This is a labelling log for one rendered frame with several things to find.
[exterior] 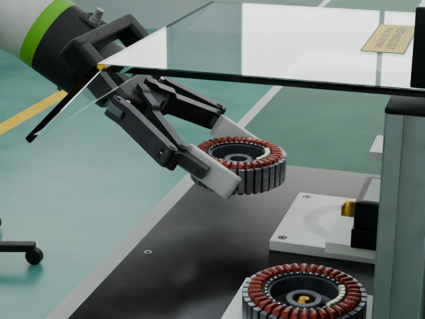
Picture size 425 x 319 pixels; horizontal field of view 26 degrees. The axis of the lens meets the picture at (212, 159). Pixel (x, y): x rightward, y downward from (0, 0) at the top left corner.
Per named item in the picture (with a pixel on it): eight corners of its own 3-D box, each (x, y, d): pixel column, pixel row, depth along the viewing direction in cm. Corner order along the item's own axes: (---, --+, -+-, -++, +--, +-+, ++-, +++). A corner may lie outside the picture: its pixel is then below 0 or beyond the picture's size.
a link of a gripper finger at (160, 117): (145, 82, 108) (136, 81, 107) (192, 144, 101) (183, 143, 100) (130, 109, 109) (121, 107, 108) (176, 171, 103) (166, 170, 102)
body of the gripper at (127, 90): (93, 47, 104) (160, 93, 103) (123, 31, 111) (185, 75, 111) (66, 99, 107) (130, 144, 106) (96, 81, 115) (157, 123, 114)
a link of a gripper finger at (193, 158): (173, 140, 102) (164, 149, 100) (210, 166, 102) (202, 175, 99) (167, 150, 103) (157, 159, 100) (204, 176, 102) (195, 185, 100)
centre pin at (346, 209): (338, 225, 105) (339, 202, 104) (341, 218, 107) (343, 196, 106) (355, 226, 105) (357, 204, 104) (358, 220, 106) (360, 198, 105)
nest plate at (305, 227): (269, 250, 101) (269, 240, 101) (298, 200, 115) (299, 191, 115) (406, 268, 97) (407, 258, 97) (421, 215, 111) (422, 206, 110)
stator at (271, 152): (176, 190, 105) (176, 159, 103) (207, 158, 115) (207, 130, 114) (272, 203, 102) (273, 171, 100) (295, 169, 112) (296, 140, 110)
